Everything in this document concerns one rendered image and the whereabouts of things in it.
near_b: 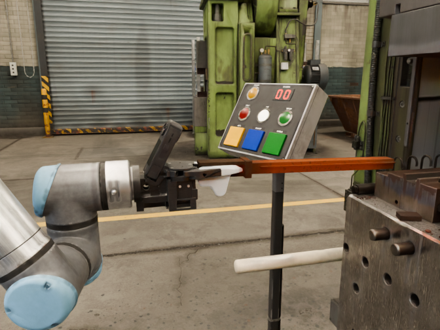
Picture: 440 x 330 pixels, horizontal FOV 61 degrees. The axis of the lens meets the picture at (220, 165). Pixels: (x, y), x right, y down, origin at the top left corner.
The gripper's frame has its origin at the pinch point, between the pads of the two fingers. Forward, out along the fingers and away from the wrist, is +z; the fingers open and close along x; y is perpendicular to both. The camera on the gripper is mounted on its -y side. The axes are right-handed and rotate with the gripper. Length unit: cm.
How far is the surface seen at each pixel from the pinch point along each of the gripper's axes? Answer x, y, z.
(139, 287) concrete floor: -138, 105, -20
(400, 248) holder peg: 9.9, 17.7, 32.5
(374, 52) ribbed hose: -35, -23, 55
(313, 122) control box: -42, -2, 39
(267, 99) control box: -58, -9, 29
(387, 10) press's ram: -14, -32, 43
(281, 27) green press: -488, -84, 216
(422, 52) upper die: -1.1, -21.7, 42.5
